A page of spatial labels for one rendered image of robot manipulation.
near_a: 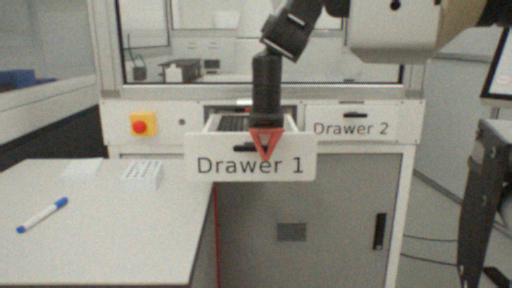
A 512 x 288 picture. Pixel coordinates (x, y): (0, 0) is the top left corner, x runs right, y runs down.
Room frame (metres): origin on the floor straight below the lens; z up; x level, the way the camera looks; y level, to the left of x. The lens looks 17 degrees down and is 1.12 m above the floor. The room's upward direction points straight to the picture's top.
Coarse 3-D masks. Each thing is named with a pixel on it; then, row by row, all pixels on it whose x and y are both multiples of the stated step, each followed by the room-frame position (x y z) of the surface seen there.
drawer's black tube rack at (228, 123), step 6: (222, 120) 0.96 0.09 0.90; (228, 120) 0.96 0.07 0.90; (234, 120) 0.95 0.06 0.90; (240, 120) 0.95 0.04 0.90; (246, 120) 0.96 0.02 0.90; (222, 126) 0.88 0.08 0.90; (228, 126) 0.88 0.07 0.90; (234, 126) 0.88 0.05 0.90; (240, 126) 0.88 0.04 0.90; (246, 126) 0.88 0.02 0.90
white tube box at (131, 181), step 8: (160, 160) 0.90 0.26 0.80; (128, 168) 0.84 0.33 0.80; (144, 168) 0.84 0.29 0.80; (160, 168) 0.86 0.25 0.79; (128, 176) 0.79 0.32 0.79; (136, 176) 0.79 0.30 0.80; (144, 176) 0.79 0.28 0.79; (152, 176) 0.78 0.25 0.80; (160, 176) 0.85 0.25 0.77; (128, 184) 0.77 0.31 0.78; (136, 184) 0.77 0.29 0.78; (144, 184) 0.77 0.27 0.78; (152, 184) 0.78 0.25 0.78
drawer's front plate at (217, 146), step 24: (192, 144) 0.70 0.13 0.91; (216, 144) 0.70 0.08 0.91; (240, 144) 0.70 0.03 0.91; (264, 144) 0.71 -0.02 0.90; (288, 144) 0.71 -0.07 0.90; (312, 144) 0.71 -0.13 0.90; (192, 168) 0.70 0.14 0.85; (240, 168) 0.71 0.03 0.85; (264, 168) 0.71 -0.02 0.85; (288, 168) 0.71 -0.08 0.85; (312, 168) 0.71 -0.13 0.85
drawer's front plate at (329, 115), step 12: (312, 108) 1.03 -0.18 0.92; (324, 108) 1.03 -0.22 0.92; (336, 108) 1.03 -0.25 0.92; (348, 108) 1.03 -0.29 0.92; (360, 108) 1.03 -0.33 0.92; (372, 108) 1.03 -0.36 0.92; (384, 108) 1.03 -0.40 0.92; (396, 108) 1.03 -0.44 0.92; (312, 120) 1.03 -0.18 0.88; (324, 120) 1.03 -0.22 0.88; (336, 120) 1.03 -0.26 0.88; (348, 120) 1.03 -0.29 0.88; (360, 120) 1.03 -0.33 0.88; (372, 120) 1.03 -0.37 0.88; (384, 120) 1.03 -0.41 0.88; (396, 120) 1.03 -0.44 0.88; (324, 132) 1.03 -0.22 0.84; (336, 132) 1.03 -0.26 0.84; (348, 132) 1.03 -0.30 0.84; (360, 132) 1.03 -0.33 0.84; (372, 132) 1.03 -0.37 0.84
